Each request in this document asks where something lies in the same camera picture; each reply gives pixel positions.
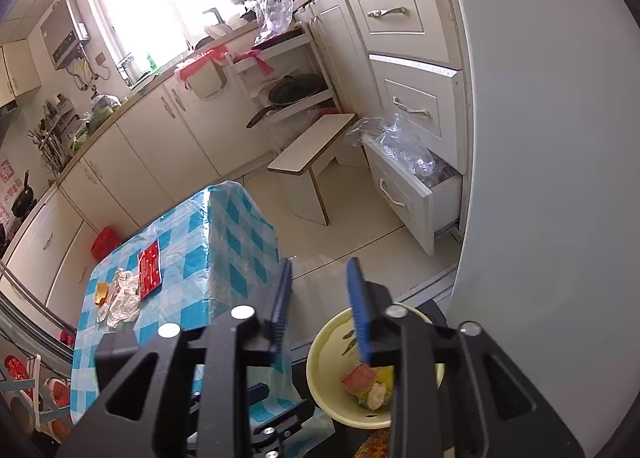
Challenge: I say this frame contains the yellow packet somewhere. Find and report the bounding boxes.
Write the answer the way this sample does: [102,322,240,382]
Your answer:
[372,367,396,409]

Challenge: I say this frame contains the black frying pan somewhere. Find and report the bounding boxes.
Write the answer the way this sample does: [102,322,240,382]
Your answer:
[246,74,327,129]

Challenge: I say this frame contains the bag of green vegetables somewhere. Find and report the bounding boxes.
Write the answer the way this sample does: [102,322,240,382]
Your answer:
[70,94,123,153]

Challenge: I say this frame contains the blue white checked tablecloth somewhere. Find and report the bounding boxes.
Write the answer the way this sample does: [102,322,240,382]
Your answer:
[70,181,321,444]

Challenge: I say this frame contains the white tissue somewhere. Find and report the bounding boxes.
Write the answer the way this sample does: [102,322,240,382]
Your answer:
[367,384,390,410]

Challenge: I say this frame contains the white storage rack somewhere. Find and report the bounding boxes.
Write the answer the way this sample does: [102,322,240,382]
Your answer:
[227,30,346,153]

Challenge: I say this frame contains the folding rack with red bags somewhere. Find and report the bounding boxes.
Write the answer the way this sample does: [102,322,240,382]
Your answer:
[0,353,73,444]

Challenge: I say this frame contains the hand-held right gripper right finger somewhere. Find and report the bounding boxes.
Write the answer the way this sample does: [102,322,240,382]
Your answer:
[346,258,586,458]

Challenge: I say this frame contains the wall utensil rack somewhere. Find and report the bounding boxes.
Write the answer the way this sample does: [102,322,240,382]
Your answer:
[27,95,76,173]

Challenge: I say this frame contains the white refrigerator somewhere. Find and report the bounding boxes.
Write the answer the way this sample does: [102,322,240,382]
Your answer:
[435,0,640,458]

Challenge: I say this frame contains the patterned cloth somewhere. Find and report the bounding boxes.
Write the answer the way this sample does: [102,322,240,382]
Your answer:
[354,430,392,458]

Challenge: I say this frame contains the grey water heater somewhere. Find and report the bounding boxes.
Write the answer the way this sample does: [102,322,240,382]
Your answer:
[40,0,92,71]

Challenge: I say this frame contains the black wok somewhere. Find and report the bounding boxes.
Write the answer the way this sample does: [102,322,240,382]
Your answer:
[11,170,38,219]

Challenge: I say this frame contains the red-lined trash bin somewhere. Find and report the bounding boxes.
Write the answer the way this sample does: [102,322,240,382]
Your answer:
[90,227,122,261]

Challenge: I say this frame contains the metal sliding door frame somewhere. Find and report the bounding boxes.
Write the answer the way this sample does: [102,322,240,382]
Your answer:
[0,258,81,364]

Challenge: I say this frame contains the white kitchen base cabinets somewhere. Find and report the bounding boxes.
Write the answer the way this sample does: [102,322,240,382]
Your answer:
[0,0,471,313]

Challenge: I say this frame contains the white wall cabinets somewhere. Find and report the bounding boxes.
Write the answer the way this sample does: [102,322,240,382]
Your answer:
[0,40,43,108]

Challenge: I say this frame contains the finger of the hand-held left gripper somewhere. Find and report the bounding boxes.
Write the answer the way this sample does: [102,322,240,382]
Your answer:
[245,383,272,406]
[247,400,313,458]

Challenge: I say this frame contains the white drawer with plastic bags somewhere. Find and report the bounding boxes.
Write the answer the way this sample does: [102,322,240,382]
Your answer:
[362,132,463,256]

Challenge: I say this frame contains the large clear plastic bag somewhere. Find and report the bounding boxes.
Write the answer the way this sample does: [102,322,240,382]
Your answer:
[247,0,296,46]

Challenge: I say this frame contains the bundle of clear plastic bags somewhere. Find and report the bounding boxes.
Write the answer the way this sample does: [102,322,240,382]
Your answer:
[345,114,451,185]

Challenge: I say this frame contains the hanging bin with red bag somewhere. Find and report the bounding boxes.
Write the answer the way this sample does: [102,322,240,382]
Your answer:
[175,48,232,99]

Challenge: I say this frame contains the white wooden stool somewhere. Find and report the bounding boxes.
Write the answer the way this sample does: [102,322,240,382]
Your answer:
[267,112,357,226]

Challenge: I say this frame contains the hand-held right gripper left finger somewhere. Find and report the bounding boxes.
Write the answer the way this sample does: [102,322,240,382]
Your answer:
[55,258,293,458]

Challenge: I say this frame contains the yellow plastic basin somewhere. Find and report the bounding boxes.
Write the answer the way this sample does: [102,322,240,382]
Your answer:
[306,307,446,430]

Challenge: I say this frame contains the pink paper packet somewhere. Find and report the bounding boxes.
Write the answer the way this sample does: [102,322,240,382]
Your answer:
[341,364,376,391]

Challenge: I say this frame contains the white paper napkin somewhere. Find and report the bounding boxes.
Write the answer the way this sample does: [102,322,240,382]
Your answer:
[106,270,142,329]

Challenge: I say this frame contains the red packet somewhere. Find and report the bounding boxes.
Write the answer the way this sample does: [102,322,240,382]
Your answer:
[137,243,164,301]

